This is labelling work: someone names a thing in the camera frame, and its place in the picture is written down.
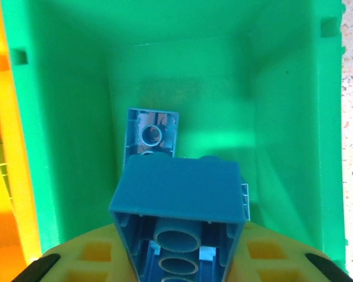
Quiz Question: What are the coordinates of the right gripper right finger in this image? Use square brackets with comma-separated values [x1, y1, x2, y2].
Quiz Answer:
[223, 220, 353, 282]

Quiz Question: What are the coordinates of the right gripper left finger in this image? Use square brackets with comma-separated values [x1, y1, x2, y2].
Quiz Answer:
[11, 223, 142, 282]

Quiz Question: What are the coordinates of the yellow plastic bin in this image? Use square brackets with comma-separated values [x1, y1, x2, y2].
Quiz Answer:
[0, 0, 44, 264]

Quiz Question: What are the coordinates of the long blue lego brick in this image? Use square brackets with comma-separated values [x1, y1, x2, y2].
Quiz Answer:
[108, 155, 248, 282]
[123, 107, 180, 161]

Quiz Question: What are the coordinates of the green plastic bin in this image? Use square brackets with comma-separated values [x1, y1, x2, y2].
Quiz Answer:
[0, 0, 349, 274]

